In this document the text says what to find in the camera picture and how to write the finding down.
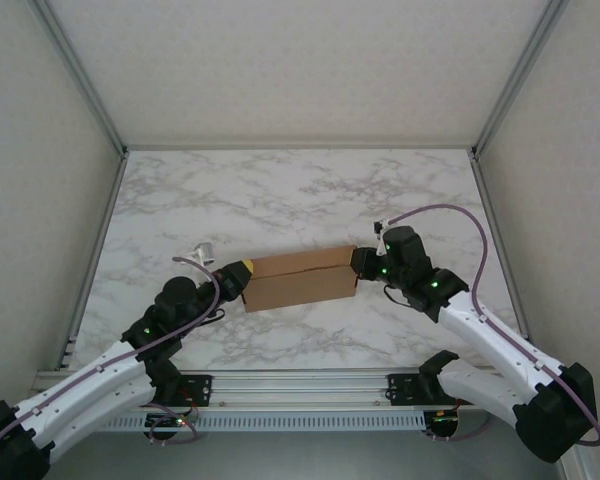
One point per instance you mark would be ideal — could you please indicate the brown cardboard box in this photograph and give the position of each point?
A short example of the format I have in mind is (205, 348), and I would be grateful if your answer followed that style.
(300, 285)

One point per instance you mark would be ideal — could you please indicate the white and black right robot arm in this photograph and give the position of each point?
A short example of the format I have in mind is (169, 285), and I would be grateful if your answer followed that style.
(490, 340)

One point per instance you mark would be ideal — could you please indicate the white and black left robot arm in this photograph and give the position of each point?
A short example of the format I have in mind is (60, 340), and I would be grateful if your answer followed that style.
(95, 375)

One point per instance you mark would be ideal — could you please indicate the small controller board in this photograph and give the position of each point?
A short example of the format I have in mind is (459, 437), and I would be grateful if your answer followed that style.
(162, 421)
(442, 417)

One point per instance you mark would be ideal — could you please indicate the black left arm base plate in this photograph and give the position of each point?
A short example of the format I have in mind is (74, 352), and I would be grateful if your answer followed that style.
(200, 387)

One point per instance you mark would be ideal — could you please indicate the aluminium table side rail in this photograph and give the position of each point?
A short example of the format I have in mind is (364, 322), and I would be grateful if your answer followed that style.
(481, 180)
(116, 177)

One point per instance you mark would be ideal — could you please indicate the aluminium mounting rail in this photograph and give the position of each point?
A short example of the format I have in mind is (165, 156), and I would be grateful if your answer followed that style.
(305, 390)

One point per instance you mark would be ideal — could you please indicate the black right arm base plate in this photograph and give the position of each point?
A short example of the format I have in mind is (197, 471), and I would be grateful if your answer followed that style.
(402, 387)

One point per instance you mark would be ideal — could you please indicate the aluminium table end rail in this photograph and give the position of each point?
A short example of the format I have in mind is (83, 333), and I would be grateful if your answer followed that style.
(300, 148)

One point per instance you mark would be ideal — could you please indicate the aluminium frame post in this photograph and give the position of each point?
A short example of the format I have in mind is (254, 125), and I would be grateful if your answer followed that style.
(515, 80)
(82, 80)

